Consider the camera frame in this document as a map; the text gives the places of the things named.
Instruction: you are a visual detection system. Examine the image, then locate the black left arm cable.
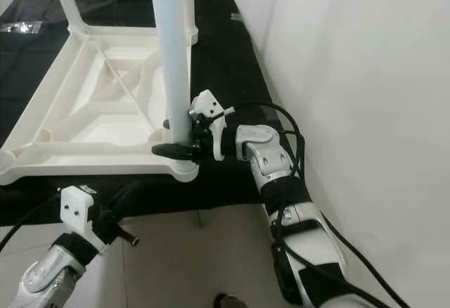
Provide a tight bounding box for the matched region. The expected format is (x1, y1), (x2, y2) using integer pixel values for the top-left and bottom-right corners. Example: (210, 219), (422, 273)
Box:
(0, 192), (64, 252)

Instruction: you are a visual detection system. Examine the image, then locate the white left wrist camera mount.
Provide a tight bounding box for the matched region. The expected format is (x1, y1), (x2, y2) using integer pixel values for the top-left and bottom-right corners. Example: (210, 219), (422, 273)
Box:
(60, 185), (110, 254)

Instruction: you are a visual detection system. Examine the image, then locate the white plastic children table top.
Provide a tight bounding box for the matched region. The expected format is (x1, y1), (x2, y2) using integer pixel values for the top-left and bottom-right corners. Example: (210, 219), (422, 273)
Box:
(0, 25), (201, 186)

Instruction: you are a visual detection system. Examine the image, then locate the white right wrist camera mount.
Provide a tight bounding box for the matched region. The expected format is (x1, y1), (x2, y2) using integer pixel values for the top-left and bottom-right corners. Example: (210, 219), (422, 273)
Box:
(188, 89), (236, 161)

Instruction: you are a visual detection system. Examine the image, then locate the black cloth mat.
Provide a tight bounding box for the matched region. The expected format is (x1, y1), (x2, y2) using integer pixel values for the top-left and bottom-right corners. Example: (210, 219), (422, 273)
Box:
(0, 0), (310, 226)

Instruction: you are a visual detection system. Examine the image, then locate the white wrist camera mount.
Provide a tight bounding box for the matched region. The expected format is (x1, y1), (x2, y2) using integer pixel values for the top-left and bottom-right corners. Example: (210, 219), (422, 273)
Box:
(60, 185), (110, 254)
(188, 89), (236, 161)

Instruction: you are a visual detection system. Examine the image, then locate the silver right robot leg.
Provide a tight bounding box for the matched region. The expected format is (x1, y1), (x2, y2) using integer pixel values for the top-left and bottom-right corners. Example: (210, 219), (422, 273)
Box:
(214, 293), (247, 308)

